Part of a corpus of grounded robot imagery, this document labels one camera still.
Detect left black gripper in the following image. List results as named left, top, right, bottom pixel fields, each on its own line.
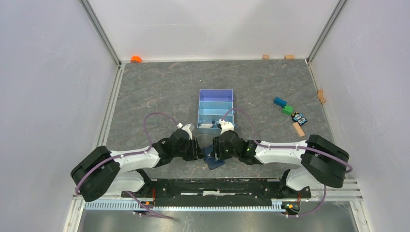
left=173, top=136, right=206, bottom=161

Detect orange round cap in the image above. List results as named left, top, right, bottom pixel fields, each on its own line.
left=130, top=56, right=142, bottom=63

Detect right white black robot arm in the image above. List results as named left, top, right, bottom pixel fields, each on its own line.
left=213, top=130, right=352, bottom=197

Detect black owl pattern block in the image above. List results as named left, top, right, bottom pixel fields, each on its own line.
left=291, top=112, right=308, bottom=126

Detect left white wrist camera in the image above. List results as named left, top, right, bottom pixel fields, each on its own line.
left=178, top=123, right=194, bottom=140

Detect blue toy brick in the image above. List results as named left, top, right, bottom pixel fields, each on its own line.
left=273, top=97, right=287, bottom=108

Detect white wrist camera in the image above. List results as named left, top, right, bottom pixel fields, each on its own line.
left=178, top=123, right=194, bottom=140
left=219, top=119, right=234, bottom=134

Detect curved wooden piece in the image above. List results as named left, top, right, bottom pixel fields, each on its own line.
left=317, top=89, right=326, bottom=104

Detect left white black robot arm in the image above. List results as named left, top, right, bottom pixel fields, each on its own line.
left=70, top=129, right=205, bottom=202

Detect grey cards in tray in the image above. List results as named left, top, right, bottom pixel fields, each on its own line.
left=200, top=121, right=215, bottom=128

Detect blue card holder wallet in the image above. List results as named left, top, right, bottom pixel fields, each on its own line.
left=202, top=145, right=225, bottom=170

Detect green toy brick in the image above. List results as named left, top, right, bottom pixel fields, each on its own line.
left=282, top=105, right=294, bottom=116

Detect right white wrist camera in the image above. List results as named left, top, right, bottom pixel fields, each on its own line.
left=219, top=119, right=234, bottom=134

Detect wooden stick block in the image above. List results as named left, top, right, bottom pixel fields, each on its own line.
left=292, top=122, right=305, bottom=137

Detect blue purple three-bin tray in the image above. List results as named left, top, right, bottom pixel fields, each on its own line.
left=197, top=89, right=234, bottom=134

